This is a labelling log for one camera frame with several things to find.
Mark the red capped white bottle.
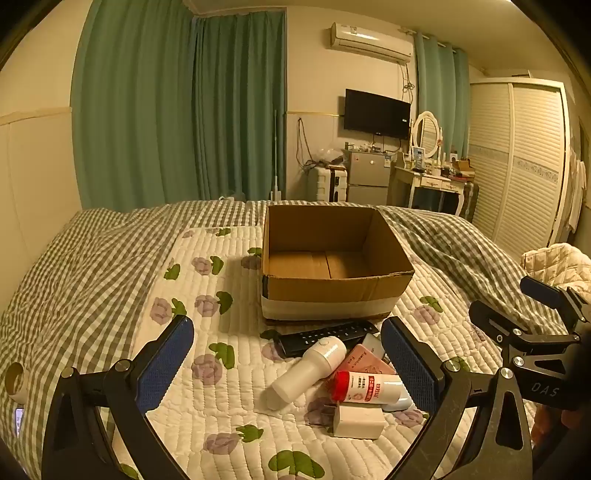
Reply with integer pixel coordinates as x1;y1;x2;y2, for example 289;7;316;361
332;371;405;405

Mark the grey power bank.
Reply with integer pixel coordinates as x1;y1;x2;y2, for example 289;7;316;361
362;333;386;360

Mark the white rectangular adapter block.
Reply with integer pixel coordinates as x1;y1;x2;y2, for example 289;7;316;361
334;403;386;440

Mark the white handheld device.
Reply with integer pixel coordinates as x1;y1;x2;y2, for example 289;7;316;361
270;336;346;404

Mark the black remote control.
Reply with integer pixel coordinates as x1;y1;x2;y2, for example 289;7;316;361
274;320;379;358

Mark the person right hand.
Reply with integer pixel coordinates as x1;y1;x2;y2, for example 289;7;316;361
531;404;590;446

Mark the cream quilted blanket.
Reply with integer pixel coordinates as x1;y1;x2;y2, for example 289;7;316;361
520;243;591;303

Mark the white floral quilted mat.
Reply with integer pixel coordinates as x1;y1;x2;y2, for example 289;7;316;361
110;224;541;480

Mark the green checkered bedspread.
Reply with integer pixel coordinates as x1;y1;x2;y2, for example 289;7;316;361
0;198;569;480

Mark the dark suitcase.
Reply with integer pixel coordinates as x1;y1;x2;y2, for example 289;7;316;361
460;182;480;223

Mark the white louvered wardrobe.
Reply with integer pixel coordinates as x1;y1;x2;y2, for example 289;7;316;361
468;78;570;260

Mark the white dressing table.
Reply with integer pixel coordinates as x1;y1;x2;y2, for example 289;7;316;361
387;166;466;216

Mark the brown cardboard box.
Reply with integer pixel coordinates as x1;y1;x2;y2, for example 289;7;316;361
260;203;415;322

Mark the silver mini fridge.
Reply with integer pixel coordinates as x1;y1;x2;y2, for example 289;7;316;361
346;151;391;205

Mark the round white vanity mirror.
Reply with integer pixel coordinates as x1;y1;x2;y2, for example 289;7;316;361
411;111;443;159

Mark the white suitcase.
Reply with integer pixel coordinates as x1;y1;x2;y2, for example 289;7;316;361
307;165;348;202

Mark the green curtain right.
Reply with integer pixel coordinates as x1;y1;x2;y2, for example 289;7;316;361
414;32;470;158

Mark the green curtain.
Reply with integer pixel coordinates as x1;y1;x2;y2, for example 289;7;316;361
414;32;470;158
71;1;287;212

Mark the white air conditioner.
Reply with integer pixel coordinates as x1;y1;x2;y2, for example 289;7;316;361
331;23;414;64

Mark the green curtain left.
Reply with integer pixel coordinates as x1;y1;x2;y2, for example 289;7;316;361
71;1;287;212

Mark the black wall television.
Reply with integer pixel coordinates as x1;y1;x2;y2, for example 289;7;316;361
344;89;411;140

